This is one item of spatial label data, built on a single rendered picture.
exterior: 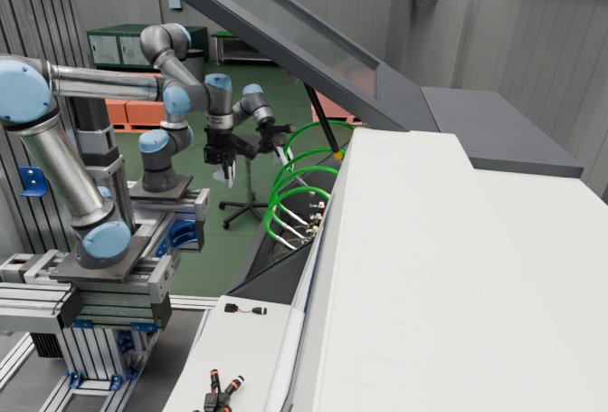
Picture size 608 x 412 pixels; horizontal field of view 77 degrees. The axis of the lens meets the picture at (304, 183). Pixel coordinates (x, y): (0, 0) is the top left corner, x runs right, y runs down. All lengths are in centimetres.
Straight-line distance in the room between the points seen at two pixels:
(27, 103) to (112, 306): 73
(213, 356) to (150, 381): 101
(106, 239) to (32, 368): 128
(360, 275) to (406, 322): 7
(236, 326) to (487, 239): 79
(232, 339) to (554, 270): 78
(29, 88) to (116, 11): 1104
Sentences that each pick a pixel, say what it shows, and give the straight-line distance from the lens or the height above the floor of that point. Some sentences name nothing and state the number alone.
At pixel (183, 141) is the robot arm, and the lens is 178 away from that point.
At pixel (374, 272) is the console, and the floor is 155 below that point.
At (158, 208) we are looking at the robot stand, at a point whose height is 96.
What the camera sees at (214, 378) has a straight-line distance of 102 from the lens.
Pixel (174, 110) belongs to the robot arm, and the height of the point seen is 152.
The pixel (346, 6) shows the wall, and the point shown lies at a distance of 1076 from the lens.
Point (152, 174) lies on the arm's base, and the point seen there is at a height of 112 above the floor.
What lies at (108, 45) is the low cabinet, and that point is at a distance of 988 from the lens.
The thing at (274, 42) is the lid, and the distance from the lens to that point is 86.
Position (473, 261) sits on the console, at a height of 155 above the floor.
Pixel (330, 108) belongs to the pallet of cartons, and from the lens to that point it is 582.
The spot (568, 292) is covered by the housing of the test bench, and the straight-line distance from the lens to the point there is 65.
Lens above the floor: 183
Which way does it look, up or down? 27 degrees down
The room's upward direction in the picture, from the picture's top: 2 degrees clockwise
